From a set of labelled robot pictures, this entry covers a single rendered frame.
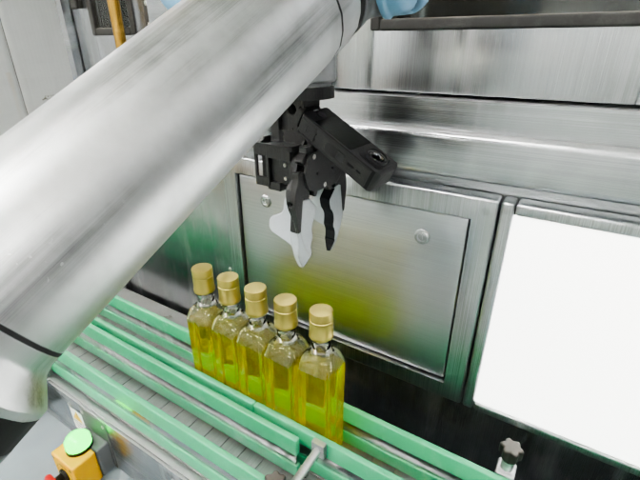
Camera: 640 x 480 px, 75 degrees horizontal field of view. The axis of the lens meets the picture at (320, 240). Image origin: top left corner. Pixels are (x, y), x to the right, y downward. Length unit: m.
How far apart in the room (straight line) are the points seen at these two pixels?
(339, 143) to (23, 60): 6.49
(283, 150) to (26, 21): 6.50
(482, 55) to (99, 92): 0.47
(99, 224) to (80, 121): 0.04
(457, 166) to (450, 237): 0.10
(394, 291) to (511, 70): 0.34
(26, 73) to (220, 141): 6.65
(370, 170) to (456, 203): 0.18
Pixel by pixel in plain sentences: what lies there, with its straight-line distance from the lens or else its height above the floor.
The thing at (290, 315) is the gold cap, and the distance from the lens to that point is 0.61.
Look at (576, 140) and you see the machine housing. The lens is 0.56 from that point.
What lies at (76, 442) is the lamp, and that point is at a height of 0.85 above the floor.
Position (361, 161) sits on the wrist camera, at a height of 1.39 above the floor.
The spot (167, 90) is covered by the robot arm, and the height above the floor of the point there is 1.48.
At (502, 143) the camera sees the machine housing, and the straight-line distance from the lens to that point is 0.55.
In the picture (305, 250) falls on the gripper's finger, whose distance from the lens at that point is 0.50.
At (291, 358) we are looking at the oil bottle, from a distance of 0.63.
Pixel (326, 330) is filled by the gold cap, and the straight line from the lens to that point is 0.58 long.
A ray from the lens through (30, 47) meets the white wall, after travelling 6.89.
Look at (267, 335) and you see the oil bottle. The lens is 0.67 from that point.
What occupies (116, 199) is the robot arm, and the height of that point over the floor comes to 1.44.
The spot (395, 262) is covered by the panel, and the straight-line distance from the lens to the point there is 0.64.
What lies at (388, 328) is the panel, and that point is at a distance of 0.71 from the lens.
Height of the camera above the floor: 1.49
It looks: 25 degrees down
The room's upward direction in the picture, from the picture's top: straight up
